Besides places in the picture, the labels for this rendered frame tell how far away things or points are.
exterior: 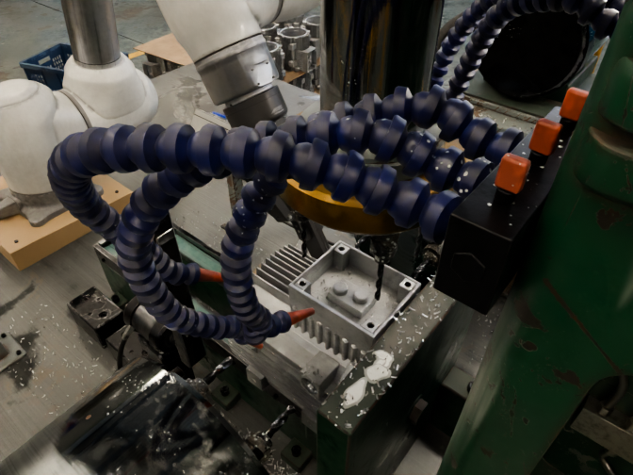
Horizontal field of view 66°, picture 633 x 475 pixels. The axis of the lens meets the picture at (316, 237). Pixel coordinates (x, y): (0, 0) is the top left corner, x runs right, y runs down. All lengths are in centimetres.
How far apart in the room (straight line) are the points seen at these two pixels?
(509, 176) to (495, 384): 11
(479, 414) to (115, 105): 110
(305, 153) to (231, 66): 40
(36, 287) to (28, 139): 31
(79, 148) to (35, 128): 93
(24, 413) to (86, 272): 33
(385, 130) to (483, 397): 14
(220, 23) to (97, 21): 63
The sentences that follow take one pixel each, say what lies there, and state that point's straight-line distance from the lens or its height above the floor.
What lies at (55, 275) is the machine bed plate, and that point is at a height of 80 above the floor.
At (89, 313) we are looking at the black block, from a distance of 100.
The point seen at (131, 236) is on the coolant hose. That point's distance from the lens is 31.
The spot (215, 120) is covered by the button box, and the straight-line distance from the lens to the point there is 103.
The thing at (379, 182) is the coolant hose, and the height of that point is 145.
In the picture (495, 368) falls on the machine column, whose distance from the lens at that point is 24.
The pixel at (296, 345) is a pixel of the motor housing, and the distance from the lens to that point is 61.
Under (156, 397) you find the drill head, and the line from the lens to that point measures 48.
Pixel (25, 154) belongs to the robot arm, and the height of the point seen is 101.
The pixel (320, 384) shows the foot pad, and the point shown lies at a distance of 57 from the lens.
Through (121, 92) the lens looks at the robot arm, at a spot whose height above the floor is 107.
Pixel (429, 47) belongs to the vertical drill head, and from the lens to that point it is 38.
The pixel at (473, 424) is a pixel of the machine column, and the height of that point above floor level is 132.
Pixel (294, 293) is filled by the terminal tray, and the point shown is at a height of 114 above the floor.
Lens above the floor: 156
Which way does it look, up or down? 42 degrees down
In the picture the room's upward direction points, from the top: straight up
